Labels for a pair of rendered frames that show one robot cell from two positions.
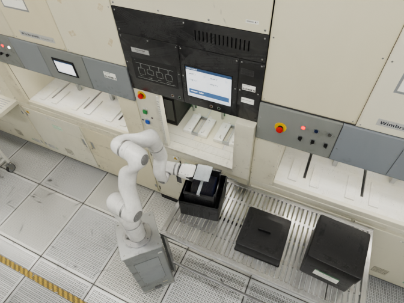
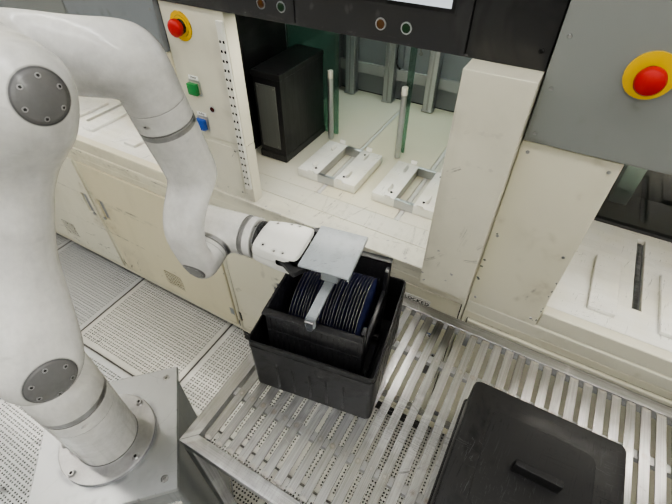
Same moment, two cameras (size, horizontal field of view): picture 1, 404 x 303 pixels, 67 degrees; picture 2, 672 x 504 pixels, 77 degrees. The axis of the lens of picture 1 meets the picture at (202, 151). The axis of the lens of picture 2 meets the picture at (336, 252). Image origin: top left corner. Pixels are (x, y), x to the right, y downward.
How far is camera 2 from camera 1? 116 cm
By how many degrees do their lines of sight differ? 6
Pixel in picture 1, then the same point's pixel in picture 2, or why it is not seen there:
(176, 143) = (277, 197)
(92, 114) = (99, 131)
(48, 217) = not seen: outside the picture
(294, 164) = (599, 269)
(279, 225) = (585, 461)
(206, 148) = (352, 213)
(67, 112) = not seen: hidden behind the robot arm
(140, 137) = (70, 31)
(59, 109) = not seen: hidden behind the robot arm
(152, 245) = (144, 483)
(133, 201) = (28, 315)
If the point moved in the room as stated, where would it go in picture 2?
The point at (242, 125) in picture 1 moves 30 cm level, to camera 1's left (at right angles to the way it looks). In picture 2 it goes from (491, 79) to (306, 76)
